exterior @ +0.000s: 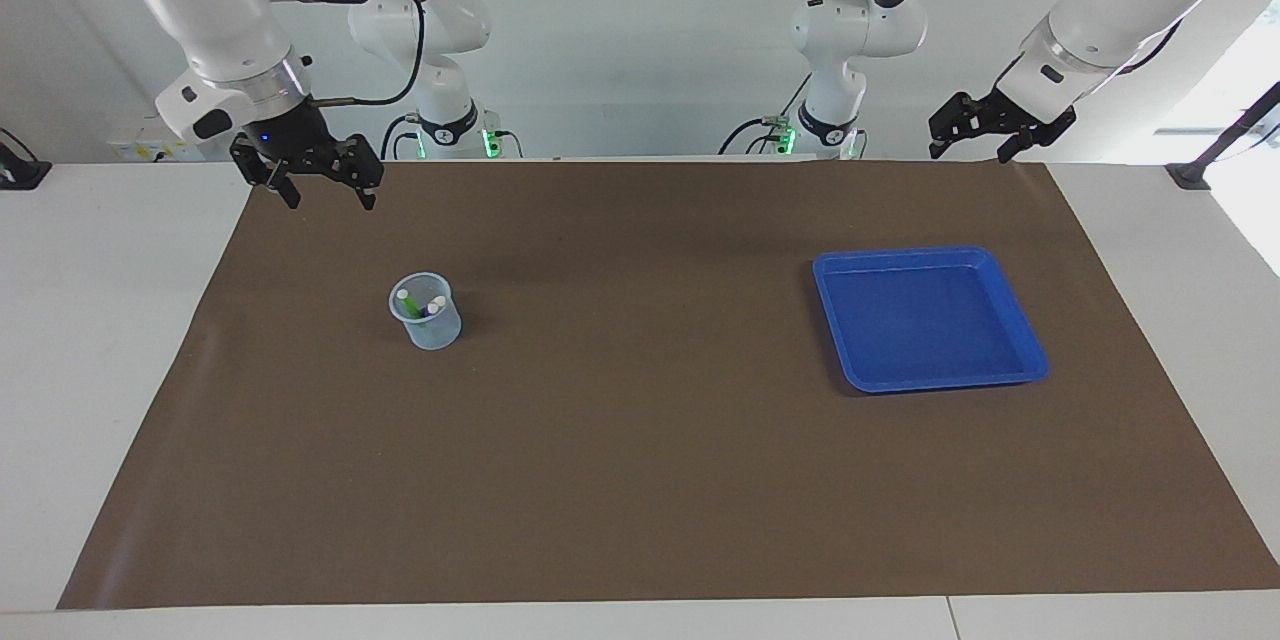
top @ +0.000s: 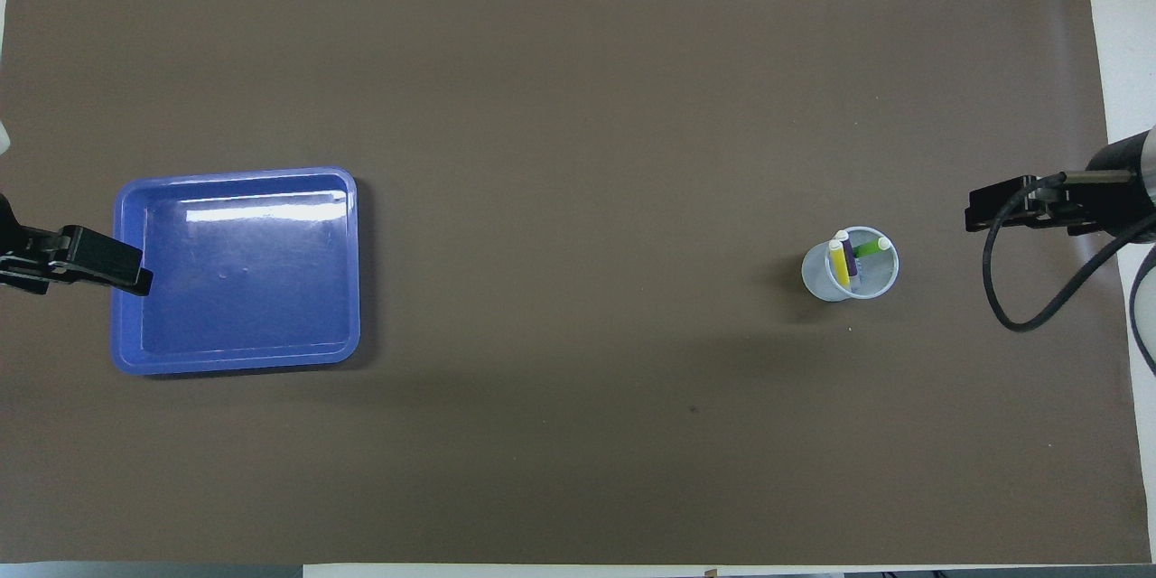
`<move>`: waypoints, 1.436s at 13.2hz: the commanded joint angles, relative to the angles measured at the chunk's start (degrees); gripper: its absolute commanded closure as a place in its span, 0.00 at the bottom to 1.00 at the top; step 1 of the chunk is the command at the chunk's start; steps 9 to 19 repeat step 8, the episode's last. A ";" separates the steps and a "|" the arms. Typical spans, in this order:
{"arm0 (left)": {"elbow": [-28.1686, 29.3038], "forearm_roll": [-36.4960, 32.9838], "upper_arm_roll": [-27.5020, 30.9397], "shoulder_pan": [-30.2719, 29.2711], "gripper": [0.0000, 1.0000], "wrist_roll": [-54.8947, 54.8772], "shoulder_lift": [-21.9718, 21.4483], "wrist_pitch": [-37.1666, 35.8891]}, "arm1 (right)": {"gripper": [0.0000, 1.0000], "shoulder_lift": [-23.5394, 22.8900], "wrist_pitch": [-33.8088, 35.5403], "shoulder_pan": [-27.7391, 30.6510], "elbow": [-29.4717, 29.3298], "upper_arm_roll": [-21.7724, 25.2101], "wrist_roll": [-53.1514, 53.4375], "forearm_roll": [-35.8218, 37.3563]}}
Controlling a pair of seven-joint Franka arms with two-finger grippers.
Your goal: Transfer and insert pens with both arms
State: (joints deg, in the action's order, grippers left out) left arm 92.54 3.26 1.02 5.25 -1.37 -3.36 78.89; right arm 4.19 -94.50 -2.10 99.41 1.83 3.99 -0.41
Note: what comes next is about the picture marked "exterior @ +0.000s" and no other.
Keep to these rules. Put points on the translucent plastic cup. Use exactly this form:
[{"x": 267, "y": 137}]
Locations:
[{"x": 435, "y": 332}]

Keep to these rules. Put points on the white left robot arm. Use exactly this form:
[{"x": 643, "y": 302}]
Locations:
[{"x": 1120, "y": 10}]

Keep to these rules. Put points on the black table clamp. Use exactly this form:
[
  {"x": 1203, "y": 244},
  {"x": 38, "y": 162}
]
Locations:
[{"x": 20, "y": 172}]

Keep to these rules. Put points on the brown table mat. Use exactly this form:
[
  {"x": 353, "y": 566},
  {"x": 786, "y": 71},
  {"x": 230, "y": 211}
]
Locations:
[{"x": 640, "y": 470}]

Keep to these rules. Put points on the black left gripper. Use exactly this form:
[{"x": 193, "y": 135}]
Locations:
[{"x": 1025, "y": 110}]

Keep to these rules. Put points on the green marker pen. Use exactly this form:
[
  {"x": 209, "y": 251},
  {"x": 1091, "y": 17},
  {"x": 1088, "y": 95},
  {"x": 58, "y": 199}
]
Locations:
[{"x": 407, "y": 300}]

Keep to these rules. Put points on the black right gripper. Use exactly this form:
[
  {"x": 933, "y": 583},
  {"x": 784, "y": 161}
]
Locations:
[{"x": 290, "y": 135}]

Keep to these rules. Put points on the black stand with base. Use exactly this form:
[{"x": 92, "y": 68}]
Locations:
[{"x": 1225, "y": 142}]

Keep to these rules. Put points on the white wall socket box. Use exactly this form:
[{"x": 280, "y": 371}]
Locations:
[{"x": 155, "y": 140}]

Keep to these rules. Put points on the blue plastic tray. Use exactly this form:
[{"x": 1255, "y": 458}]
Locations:
[{"x": 930, "y": 320}]

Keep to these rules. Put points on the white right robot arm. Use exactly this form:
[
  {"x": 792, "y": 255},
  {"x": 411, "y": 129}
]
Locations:
[{"x": 200, "y": 10}]

